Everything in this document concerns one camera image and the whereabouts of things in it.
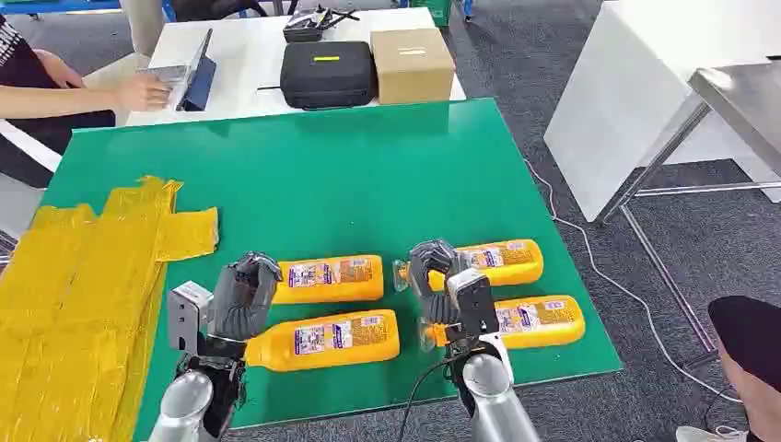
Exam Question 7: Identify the green crate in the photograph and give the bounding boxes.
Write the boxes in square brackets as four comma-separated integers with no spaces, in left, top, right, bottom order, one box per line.
[410,0,454,28]

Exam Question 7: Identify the black zip case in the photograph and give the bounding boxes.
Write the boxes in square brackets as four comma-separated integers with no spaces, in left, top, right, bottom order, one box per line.
[279,41,379,111]

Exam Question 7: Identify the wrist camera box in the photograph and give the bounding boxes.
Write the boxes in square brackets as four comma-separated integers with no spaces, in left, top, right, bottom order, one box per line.
[166,280,215,356]
[446,268,502,343]

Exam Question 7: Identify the blue metal frame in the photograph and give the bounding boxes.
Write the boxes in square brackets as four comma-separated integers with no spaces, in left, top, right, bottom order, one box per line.
[0,0,178,22]

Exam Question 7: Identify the black controller device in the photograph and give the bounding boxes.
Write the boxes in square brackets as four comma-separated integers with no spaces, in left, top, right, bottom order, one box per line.
[282,5,361,44]

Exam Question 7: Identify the white table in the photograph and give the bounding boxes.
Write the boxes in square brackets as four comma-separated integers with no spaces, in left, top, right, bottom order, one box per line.
[124,6,468,128]

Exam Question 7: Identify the person's right hand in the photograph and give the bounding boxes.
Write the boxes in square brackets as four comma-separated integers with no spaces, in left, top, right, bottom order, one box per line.
[114,73,174,113]

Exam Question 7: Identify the brown cardboard box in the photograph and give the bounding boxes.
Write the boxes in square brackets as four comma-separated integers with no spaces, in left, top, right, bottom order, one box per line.
[370,27,457,106]

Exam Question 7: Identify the orange drink bottle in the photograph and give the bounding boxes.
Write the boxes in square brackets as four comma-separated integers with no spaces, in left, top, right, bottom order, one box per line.
[271,254,386,306]
[393,238,545,293]
[419,295,587,354]
[243,308,402,374]

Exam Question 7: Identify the white floor cable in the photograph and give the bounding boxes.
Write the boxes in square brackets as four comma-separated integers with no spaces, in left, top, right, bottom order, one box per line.
[523,158,742,405]

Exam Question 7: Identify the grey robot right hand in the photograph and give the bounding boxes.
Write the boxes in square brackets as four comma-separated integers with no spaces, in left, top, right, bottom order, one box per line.
[407,239,465,328]

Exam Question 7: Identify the yellow plastic sheet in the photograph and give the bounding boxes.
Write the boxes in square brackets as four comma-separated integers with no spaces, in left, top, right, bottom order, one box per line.
[0,175,219,442]

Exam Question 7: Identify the white shoe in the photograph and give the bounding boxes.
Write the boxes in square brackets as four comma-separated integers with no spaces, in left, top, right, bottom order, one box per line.
[675,425,749,442]

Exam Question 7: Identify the laptop with blue cover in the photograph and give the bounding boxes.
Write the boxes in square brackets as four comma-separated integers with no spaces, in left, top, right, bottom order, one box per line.
[136,27,217,113]

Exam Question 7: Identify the person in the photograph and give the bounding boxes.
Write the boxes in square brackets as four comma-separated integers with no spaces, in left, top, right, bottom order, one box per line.
[0,13,117,191]
[707,296,781,442]

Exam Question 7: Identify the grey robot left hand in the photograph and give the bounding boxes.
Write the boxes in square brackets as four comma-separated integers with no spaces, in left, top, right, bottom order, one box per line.
[205,250,284,343]

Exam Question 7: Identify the steel bench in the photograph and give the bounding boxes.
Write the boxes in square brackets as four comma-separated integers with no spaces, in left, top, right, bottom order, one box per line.
[594,61,781,355]

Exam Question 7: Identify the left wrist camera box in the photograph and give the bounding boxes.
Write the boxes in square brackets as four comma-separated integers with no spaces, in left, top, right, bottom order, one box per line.
[166,280,215,356]

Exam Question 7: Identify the black office chair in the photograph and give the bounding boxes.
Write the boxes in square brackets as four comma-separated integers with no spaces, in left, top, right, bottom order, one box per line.
[169,0,288,22]

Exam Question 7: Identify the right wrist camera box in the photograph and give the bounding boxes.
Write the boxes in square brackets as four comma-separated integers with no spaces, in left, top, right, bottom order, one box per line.
[446,268,502,343]

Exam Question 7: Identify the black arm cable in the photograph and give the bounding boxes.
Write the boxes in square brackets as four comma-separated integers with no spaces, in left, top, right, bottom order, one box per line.
[396,356,456,442]

